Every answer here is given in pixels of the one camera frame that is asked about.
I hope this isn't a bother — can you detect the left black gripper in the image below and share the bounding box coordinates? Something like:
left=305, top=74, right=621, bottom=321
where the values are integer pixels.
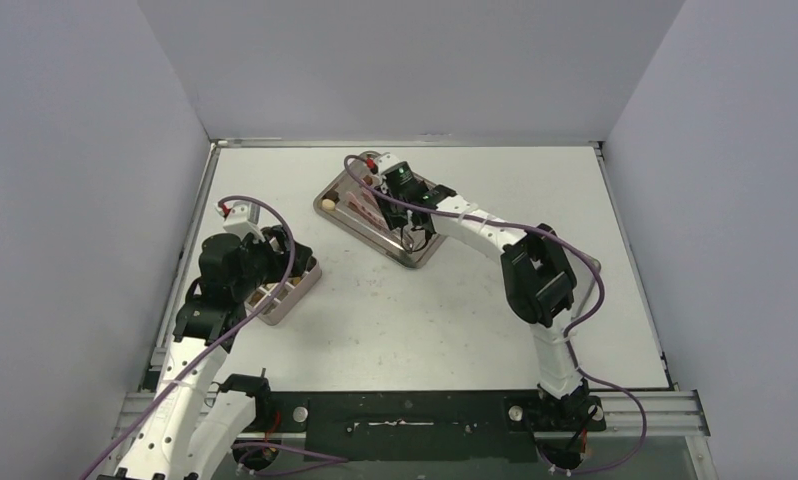
left=232, top=225, right=311, bottom=300

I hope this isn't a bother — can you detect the steel chocolate tray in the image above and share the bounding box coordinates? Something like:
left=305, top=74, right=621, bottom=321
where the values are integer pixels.
left=313, top=171, right=445, bottom=269

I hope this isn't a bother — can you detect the metal tin lid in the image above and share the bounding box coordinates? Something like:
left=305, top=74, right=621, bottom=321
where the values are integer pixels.
left=566, top=252, right=597, bottom=321

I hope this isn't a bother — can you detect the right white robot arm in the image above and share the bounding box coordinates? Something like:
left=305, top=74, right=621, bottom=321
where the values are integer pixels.
left=377, top=162, right=605, bottom=432

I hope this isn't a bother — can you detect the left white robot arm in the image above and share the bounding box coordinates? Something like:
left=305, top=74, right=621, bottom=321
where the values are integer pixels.
left=109, top=223, right=312, bottom=479

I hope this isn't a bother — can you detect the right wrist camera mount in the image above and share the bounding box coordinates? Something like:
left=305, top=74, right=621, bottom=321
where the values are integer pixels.
left=364, top=152, right=401, bottom=174

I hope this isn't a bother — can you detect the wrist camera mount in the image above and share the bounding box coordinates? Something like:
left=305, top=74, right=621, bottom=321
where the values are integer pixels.
left=364, top=152, right=401, bottom=174
left=217, top=200, right=261, bottom=238

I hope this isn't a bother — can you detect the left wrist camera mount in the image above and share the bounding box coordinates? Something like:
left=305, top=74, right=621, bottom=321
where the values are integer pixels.
left=217, top=200, right=261, bottom=238

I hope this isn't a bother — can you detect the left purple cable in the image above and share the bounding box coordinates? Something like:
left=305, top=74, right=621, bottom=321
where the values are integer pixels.
left=77, top=195, right=299, bottom=480

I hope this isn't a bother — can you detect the purple cable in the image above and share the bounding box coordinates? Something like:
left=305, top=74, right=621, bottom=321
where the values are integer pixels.
left=77, top=195, right=299, bottom=480
left=343, top=154, right=648, bottom=476

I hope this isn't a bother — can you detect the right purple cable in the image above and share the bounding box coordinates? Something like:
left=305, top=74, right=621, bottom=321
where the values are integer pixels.
left=343, top=154, right=648, bottom=476

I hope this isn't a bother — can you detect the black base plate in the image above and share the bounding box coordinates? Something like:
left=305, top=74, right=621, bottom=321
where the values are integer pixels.
left=245, top=389, right=606, bottom=463

